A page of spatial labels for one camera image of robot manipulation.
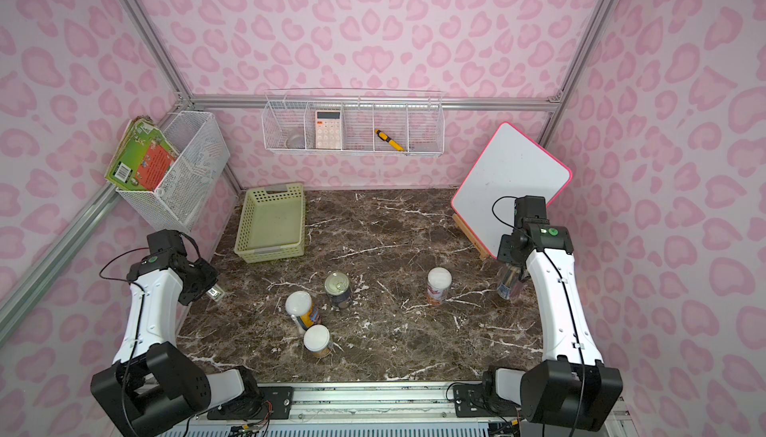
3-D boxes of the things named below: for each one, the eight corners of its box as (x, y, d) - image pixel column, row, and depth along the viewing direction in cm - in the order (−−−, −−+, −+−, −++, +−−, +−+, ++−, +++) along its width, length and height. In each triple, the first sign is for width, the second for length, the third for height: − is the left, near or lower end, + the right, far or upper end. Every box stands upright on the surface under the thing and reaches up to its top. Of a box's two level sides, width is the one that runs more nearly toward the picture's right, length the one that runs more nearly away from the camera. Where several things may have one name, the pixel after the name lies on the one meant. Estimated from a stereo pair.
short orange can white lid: (307, 357, 82) (301, 350, 77) (311, 333, 86) (305, 324, 81) (330, 357, 82) (326, 349, 77) (333, 333, 86) (329, 324, 81)
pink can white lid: (427, 306, 91) (430, 288, 82) (425, 285, 95) (428, 266, 86) (447, 306, 91) (453, 288, 82) (445, 285, 95) (450, 266, 86)
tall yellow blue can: (302, 339, 85) (288, 320, 74) (297, 316, 90) (283, 296, 79) (323, 330, 87) (312, 311, 76) (317, 308, 91) (306, 287, 80)
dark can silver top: (328, 309, 91) (322, 294, 83) (332, 285, 96) (326, 269, 88) (351, 309, 91) (347, 294, 83) (353, 285, 96) (349, 269, 88)
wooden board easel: (480, 263, 100) (484, 254, 96) (448, 225, 111) (450, 215, 107) (486, 260, 101) (490, 251, 97) (453, 222, 112) (455, 213, 108)
